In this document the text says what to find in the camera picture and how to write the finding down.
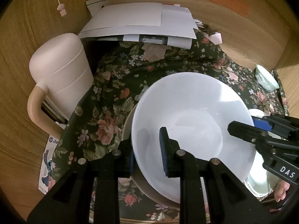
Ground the stack of white papers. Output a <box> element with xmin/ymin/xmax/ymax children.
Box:
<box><xmin>78</xmin><ymin>0</ymin><xmax>199</xmax><ymax>49</ymax></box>

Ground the large white plate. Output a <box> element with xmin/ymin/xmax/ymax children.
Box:
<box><xmin>131</xmin><ymin>72</ymin><xmax>255</xmax><ymax>203</ymax></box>

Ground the small green bowl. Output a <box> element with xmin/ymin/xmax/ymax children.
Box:
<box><xmin>255</xmin><ymin>64</ymin><xmax>279</xmax><ymax>92</ymax></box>

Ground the cartoon sticker card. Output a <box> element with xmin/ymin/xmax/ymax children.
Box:
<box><xmin>38</xmin><ymin>134</ymin><xmax>61</xmax><ymax>195</ymax></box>

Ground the floral tablecloth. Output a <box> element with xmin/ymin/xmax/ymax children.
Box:
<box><xmin>53</xmin><ymin>23</ymin><xmax>289</xmax><ymax>222</ymax></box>

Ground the pink lidded mug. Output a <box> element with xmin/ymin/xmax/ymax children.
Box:
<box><xmin>27</xmin><ymin>33</ymin><xmax>95</xmax><ymax>137</ymax></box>

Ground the pink paper slip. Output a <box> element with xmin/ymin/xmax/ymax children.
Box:
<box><xmin>207</xmin><ymin>31</ymin><xmax>222</xmax><ymax>45</ymax></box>

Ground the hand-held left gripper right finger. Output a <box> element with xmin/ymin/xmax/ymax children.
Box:
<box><xmin>159</xmin><ymin>127</ymin><xmax>272</xmax><ymax>224</ymax></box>

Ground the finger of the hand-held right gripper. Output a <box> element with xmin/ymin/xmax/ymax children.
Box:
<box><xmin>253</xmin><ymin>115</ymin><xmax>299</xmax><ymax>141</ymax></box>
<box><xmin>228</xmin><ymin>121</ymin><xmax>299</xmax><ymax>150</ymax></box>

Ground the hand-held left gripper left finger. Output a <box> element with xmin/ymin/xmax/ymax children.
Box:
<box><xmin>27</xmin><ymin>139</ymin><xmax>136</xmax><ymax>224</ymax></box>

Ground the person's right hand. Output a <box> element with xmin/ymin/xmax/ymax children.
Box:
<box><xmin>273</xmin><ymin>180</ymin><xmax>292</xmax><ymax>203</ymax></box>

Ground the white bowl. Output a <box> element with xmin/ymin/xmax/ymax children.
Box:
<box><xmin>243</xmin><ymin>108</ymin><xmax>277</xmax><ymax>197</ymax></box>

